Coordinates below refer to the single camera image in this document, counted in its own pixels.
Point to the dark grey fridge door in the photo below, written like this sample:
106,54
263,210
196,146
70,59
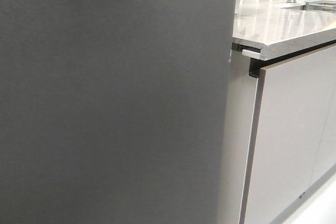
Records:
112,111

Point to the left grey cabinet door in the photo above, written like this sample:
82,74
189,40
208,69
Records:
293,100

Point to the grey cabinet door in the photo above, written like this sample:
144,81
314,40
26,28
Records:
293,100
325,159

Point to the right grey cabinet door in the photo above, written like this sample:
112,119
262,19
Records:
325,159

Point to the grey cabinet side panel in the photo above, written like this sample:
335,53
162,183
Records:
237,130

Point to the white plant pot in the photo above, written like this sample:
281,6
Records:
238,6

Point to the grey stone countertop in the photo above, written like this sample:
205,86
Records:
270,30

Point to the metal sink drain rack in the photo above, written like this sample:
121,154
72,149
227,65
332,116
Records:
320,6

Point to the steel sink basin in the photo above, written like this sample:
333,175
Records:
304,5

